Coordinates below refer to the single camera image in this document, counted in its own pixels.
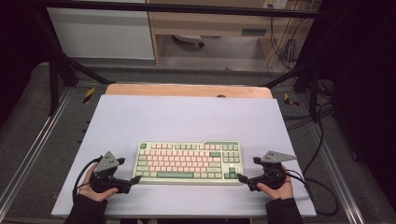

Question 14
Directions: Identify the black metal stand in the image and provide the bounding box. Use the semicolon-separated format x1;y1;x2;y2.
31;6;117;118
262;46;323;123

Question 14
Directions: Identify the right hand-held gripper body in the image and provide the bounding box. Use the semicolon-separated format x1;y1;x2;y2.
247;150;298;192

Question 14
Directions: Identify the person's left hand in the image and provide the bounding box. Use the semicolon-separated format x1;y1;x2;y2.
77;162;120;203

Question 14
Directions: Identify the white wall socket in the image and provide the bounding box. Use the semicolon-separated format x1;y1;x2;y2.
262;0;290;10

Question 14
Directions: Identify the aluminium rail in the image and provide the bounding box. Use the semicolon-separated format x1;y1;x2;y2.
0;88;75;217
298;92;366;224

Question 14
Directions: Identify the office chair base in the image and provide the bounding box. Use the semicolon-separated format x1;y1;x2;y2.
171;34;205;49

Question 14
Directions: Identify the white cabinet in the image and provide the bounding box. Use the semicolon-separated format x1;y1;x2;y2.
46;0;156;61

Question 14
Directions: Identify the yellow black tape strip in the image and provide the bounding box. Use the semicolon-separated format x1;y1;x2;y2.
282;92;301;107
81;87;96;105

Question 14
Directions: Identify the right hand-held gripper black cable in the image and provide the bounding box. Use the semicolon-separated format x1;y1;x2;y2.
283;169;340;217

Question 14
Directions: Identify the person's right hand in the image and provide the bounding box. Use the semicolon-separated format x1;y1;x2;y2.
256;165;294;201

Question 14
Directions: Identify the cream pink green keyboard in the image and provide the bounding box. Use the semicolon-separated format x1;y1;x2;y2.
133;140;245;187

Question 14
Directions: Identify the black metal crossbar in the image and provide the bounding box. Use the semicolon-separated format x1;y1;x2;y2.
31;0;326;20

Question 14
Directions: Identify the white board sheet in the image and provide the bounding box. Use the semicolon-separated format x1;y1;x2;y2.
50;94;318;218

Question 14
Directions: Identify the hand-held gripper black cable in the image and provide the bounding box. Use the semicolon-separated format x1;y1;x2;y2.
72;156;104;201
283;169;340;217

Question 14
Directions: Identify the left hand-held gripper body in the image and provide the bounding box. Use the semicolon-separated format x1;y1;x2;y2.
89;150;133;194

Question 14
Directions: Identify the dark curtain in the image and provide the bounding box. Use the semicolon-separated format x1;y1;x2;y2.
318;0;396;214
0;0;52;125

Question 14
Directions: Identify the left hand-held gripper black cable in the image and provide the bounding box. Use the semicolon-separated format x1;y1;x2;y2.
72;156;104;201

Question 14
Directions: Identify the hanging black cables bundle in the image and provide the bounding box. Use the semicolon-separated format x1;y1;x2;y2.
268;15;301;71

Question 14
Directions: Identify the light wooden desk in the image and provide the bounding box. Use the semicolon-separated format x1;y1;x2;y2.
146;0;322;68

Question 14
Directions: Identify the black floor cable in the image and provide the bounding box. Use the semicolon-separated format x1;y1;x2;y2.
302;102;334;176

